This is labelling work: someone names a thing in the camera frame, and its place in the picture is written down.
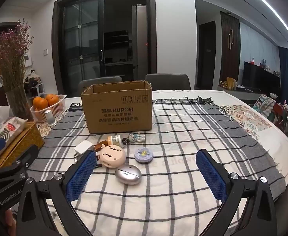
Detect dried purple flowers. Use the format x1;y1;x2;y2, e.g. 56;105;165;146
0;19;34;92

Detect brown wooden piece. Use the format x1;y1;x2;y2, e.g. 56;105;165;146
94;140;110;151

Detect patterned table runner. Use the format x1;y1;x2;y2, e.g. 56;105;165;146
220;104;273;136

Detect grey white checked tablecloth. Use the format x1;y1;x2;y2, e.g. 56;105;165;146
26;96;286;236

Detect brown cardboard box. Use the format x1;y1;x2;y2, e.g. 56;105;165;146
81;80;154;134

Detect ceiling light strip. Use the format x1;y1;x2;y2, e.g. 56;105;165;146
234;0;288;50

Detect white bottle with yellow cap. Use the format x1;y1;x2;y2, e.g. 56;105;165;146
107;135;124;147

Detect dark wooden cabinet door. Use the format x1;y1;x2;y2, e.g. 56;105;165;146
220;11;241;85

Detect black television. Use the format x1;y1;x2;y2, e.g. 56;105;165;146
241;61;281;95

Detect silver refrigerator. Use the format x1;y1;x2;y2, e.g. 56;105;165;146
131;4;148;76

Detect woven yellow tissue box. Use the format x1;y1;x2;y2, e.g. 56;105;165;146
0;121;45;169

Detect colourful patterned chair cushion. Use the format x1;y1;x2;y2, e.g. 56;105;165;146
252;94;288;132

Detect small white cup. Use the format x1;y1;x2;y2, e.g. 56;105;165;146
44;109;57;126

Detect round peach plastic device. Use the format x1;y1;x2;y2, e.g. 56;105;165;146
98;145;127;168

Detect white stool with toys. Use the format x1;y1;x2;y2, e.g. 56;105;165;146
23;69;46;96

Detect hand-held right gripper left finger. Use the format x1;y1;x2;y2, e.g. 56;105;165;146
16;150;98;236

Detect white plastic fruit basket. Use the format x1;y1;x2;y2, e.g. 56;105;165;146
30;94;67;124

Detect white charger plug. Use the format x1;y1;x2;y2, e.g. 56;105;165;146
74;140;94;158

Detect round purple tin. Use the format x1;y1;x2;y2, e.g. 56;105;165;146
134;146;154;165

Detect white and blue figurine keychain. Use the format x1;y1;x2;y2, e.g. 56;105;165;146
122;132;145;146

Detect glass vase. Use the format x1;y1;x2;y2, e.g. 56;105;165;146
5;84;34;122

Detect grey chair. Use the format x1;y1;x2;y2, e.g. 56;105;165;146
78;76;123;97
145;73;191;91

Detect orange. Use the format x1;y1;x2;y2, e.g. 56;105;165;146
32;97;48;110
46;93;60;106

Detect silver oval case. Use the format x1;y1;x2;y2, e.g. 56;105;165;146
115;165;143;184

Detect dark doorway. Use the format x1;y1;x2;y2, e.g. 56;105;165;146
198;20;217;90

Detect dark framed sliding glass door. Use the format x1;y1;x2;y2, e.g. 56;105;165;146
53;0;157;97

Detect person's left hand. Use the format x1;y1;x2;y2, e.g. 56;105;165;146
1;208;18;236

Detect white television cabinet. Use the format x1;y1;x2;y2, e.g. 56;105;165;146
217;84;264;101

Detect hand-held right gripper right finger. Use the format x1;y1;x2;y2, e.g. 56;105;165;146
196;149;278;236

